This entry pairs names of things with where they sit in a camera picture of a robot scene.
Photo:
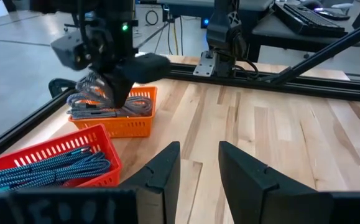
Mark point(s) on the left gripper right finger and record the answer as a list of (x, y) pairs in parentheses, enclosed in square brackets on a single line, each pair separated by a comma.
[(254, 196)]

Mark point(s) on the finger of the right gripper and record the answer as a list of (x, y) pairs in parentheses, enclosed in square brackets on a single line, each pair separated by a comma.
[(124, 91), (108, 85)]

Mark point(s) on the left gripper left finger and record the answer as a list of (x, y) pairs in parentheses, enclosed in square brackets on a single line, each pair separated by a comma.
[(158, 186)]

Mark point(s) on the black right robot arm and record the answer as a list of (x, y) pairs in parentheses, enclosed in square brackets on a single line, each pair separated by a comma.
[(224, 31)]

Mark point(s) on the orange plastic mesh basket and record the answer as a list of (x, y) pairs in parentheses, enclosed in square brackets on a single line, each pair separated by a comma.
[(130, 127)]

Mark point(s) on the red plastic mesh basket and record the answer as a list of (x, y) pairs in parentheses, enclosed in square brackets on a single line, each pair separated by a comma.
[(114, 174)]

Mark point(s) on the black power supply box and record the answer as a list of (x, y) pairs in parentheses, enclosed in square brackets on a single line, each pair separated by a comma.
[(205, 21)]

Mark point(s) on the grey desk surface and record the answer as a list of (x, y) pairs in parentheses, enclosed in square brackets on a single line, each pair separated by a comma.
[(254, 4)]

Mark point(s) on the dark desk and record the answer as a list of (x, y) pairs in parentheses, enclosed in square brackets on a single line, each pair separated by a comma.
[(276, 37)]

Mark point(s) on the black keyboard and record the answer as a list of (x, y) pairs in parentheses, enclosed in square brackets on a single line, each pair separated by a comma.
[(310, 18)]

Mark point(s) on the black frame clamp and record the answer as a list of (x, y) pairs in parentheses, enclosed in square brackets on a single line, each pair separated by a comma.
[(58, 85)]

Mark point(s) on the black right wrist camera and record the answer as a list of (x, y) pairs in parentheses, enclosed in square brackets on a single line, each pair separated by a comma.
[(69, 51)]

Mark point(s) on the silver arm base bracket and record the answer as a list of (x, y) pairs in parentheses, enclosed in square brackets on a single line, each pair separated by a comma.
[(204, 63)]

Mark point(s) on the black aluminium table frame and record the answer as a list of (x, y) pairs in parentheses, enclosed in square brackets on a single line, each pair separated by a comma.
[(322, 87)]

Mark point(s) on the black diagonal frame strut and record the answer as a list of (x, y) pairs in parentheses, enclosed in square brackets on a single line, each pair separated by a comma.
[(322, 53)]

